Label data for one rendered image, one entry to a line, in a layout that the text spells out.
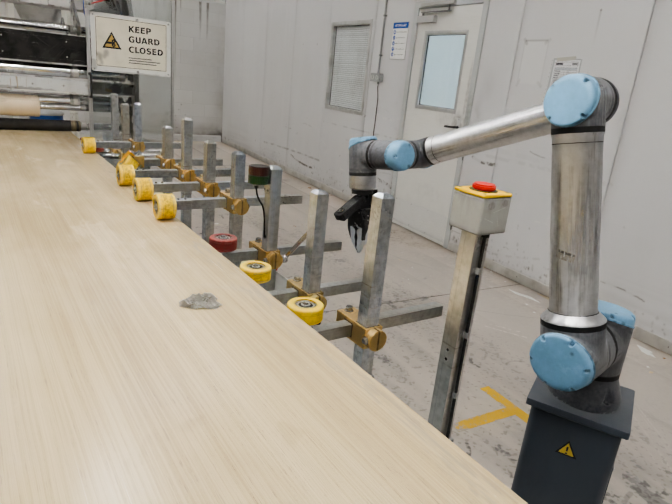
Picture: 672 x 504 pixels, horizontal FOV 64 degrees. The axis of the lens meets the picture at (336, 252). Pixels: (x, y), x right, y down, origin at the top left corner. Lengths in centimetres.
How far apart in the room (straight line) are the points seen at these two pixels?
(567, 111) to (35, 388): 116
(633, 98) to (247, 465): 348
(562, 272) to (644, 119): 253
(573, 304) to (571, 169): 32
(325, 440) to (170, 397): 24
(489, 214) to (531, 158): 339
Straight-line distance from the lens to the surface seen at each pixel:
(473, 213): 92
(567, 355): 138
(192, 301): 116
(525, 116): 156
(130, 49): 373
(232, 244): 157
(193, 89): 1046
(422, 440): 82
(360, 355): 126
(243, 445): 77
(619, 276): 391
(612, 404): 165
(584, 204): 135
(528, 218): 432
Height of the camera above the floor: 138
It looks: 18 degrees down
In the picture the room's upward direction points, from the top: 6 degrees clockwise
